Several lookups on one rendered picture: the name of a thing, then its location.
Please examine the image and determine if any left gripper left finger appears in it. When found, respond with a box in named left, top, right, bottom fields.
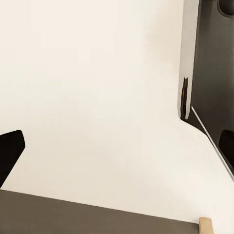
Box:
left=0, top=130, right=25, bottom=187

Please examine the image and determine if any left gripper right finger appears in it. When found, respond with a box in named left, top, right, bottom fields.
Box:
left=218, top=130, right=234, bottom=169

